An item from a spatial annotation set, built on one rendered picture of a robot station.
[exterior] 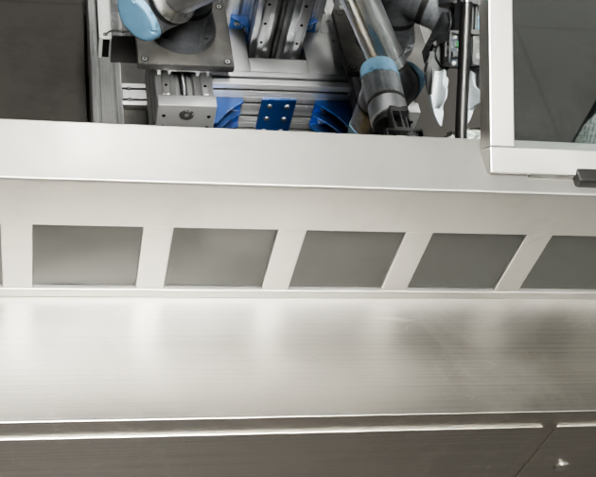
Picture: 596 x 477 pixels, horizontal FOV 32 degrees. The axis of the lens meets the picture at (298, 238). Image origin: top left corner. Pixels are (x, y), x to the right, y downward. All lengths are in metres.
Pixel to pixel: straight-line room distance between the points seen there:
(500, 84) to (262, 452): 0.51
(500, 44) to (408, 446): 0.50
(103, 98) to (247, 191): 2.08
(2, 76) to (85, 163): 2.46
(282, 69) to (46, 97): 1.09
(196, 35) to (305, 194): 1.35
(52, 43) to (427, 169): 2.60
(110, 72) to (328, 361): 2.11
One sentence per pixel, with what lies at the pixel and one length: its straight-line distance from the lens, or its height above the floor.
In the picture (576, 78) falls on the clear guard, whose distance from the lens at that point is 1.29.
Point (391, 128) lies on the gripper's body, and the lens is 1.97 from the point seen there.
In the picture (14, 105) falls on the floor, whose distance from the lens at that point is 3.48.
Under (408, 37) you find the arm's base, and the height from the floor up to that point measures 0.88.
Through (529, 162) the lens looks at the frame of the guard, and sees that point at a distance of 1.23.
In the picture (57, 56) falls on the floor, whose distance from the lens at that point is 3.64.
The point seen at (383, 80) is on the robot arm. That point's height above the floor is 1.15.
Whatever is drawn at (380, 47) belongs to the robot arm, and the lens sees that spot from 2.18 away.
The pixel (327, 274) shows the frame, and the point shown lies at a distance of 1.29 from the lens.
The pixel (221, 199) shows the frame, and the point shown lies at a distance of 1.14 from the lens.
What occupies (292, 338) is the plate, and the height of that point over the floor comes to 1.44.
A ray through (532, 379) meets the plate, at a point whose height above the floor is 1.44.
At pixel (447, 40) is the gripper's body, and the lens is 1.78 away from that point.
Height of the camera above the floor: 2.50
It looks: 51 degrees down
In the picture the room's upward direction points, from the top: 18 degrees clockwise
